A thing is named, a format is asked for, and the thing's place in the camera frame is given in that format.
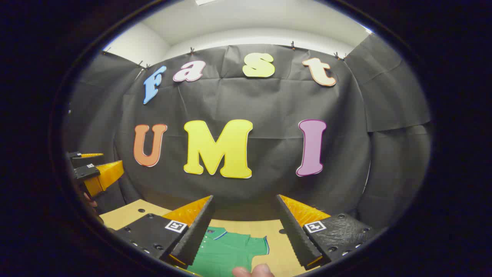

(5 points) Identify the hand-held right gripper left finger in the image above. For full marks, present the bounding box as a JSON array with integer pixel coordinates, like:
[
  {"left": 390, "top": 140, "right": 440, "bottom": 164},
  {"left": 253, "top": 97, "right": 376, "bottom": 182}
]
[{"left": 113, "top": 195, "right": 216, "bottom": 270}]

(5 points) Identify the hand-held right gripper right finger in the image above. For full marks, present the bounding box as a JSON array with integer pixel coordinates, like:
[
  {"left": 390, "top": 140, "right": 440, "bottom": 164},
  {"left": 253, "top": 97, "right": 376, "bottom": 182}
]
[{"left": 276, "top": 194, "right": 382, "bottom": 270}]

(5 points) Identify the green T-shirt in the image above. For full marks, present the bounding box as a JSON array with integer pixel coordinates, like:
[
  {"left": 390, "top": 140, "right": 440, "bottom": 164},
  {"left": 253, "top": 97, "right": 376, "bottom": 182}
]
[{"left": 186, "top": 226, "right": 270, "bottom": 277}]

